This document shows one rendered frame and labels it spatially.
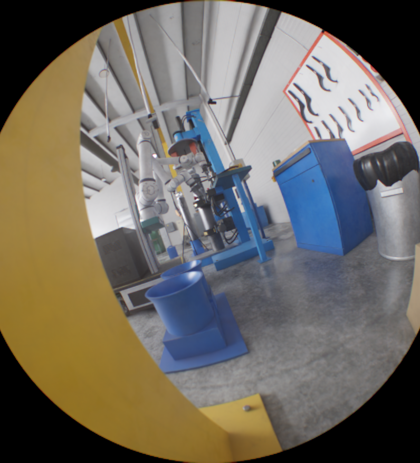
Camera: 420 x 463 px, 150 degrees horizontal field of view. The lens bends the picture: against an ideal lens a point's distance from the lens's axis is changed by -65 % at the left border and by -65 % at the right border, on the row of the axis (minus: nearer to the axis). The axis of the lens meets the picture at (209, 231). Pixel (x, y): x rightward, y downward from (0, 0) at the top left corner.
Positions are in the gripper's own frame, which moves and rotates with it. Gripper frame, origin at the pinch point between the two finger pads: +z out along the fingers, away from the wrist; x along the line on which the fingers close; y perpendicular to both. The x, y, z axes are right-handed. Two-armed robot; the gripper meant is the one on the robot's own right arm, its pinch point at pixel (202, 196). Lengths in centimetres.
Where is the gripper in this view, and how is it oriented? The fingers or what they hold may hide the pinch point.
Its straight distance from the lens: 163.1
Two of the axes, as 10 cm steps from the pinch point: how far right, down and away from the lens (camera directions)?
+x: 3.8, 0.2, -9.3
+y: -6.8, 6.8, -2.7
